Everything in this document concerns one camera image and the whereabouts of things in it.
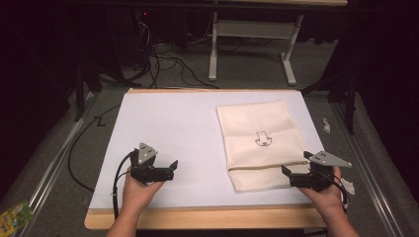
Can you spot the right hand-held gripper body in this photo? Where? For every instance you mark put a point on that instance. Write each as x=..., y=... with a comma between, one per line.
x=318, y=177

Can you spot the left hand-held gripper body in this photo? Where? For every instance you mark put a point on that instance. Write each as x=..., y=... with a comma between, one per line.
x=142, y=166

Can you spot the person's right hand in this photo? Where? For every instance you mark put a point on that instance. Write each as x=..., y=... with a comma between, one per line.
x=327, y=197

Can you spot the person's left hand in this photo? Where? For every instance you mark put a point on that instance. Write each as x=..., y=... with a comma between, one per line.
x=138, y=194

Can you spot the crumpled white paper scrap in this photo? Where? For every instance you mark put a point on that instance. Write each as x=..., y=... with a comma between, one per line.
x=348, y=186

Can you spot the white table mat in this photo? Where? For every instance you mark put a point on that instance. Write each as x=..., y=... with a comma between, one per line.
x=178, y=131

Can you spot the small white paper scrap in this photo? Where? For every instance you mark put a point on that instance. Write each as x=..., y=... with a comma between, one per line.
x=326, y=125

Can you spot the cream cloth bag with drawing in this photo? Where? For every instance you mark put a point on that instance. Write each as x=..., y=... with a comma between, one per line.
x=260, y=121

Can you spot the black metal stand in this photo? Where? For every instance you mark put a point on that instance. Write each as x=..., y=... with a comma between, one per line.
x=351, y=98
x=80, y=89

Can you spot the green printed packet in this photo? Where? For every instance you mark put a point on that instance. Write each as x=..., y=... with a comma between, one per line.
x=15, y=217

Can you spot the metal floor rail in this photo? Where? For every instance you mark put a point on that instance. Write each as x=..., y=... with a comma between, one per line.
x=365, y=171
x=56, y=161

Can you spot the white metal desk frame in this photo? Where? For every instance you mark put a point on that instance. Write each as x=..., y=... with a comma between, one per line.
x=250, y=29

